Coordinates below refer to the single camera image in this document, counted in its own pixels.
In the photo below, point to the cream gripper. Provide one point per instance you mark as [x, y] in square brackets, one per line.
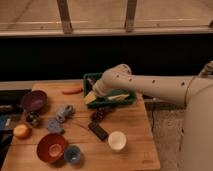
[90, 97]

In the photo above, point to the yellow red apple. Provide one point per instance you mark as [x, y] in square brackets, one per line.
[21, 131]

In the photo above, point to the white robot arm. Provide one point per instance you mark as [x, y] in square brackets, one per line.
[193, 92]

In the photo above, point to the white cup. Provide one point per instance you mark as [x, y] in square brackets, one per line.
[117, 141]

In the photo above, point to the blue plastic cup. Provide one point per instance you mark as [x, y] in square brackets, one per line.
[72, 154]

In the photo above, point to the green plastic bin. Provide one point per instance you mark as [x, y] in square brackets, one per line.
[103, 101]

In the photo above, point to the black utensil in bin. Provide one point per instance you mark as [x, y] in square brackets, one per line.
[91, 82]

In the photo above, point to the orange carrot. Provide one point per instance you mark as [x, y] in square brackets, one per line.
[73, 90]

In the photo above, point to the dark red grapes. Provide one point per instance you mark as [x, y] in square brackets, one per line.
[100, 114]

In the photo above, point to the cream utensil in bin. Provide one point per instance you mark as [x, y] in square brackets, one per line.
[118, 97]

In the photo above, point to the black rectangular remote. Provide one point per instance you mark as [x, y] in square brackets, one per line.
[98, 131]

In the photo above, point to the blue grey cloth toy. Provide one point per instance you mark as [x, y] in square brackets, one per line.
[54, 125]

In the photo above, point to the purple bowl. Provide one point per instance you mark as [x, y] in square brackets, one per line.
[34, 100]

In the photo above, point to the dark metallic can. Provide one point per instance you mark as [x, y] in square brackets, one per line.
[33, 119]

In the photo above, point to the red bowl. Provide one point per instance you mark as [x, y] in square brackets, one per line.
[51, 148]

